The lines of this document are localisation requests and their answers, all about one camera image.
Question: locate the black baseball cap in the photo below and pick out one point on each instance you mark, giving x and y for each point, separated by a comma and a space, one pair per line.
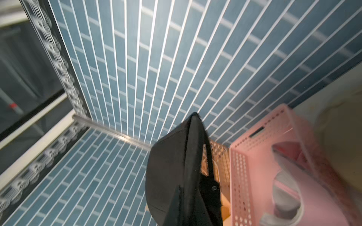
180, 185

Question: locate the pink baseball cap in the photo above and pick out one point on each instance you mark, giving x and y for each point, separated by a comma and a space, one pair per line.
298, 198

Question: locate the beige baseball cap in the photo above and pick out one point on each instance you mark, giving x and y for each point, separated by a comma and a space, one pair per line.
339, 131

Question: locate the orange plastic file organizer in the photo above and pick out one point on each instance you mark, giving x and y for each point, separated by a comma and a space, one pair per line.
220, 154

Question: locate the pink plastic basket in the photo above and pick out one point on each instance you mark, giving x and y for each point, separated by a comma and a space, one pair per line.
253, 167

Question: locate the floral table mat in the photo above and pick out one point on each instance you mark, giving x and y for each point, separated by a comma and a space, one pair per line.
345, 84

